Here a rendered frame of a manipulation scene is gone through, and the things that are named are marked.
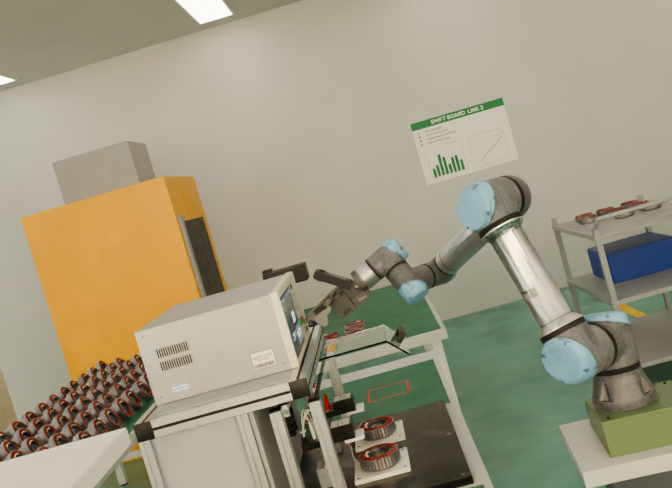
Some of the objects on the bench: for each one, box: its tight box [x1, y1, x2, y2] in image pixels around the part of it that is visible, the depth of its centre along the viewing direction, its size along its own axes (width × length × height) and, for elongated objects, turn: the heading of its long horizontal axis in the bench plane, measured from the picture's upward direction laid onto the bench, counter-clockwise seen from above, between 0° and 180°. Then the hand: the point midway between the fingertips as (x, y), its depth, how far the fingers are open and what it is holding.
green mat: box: [295, 359, 451, 436], centre depth 285 cm, size 94×61×1 cm, turn 165°
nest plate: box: [355, 447, 411, 486], centre depth 208 cm, size 15×15×1 cm
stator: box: [358, 443, 401, 472], centre depth 208 cm, size 11×11×4 cm
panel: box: [249, 400, 303, 488], centre depth 220 cm, size 1×66×30 cm, turn 75°
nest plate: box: [355, 420, 405, 453], centre depth 232 cm, size 15×15×1 cm
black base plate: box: [300, 400, 474, 488], centre depth 220 cm, size 47×64×2 cm
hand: (305, 318), depth 226 cm, fingers closed
